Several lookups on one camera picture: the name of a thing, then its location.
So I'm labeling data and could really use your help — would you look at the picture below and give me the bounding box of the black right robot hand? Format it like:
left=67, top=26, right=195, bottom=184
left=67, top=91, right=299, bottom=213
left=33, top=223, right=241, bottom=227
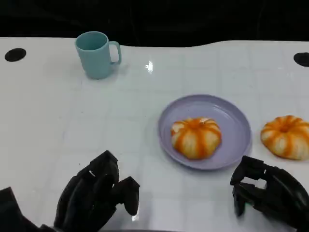
left=229, top=155, right=309, bottom=232

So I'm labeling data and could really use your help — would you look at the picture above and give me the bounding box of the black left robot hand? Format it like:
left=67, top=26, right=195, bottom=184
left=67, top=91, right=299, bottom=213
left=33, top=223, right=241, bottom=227
left=53, top=150, right=141, bottom=232

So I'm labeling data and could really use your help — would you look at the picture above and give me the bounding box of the orange white toy bread roll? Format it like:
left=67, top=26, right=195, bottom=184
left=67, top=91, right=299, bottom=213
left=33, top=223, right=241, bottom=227
left=260, top=115, right=309, bottom=161
left=170, top=117, right=223, bottom=160

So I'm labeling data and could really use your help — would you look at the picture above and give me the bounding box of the lilac plate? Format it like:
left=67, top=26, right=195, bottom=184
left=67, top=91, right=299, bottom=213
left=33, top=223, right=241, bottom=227
left=157, top=94, right=253, bottom=171

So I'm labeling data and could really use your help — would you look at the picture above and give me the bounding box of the black table grommet hole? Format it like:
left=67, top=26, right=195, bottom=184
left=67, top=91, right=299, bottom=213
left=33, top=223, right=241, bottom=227
left=4, top=48, right=27, bottom=62
left=293, top=52, right=309, bottom=66

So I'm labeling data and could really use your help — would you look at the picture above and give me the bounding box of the pale green mug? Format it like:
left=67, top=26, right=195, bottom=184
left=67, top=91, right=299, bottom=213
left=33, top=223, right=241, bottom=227
left=74, top=30, right=122, bottom=80

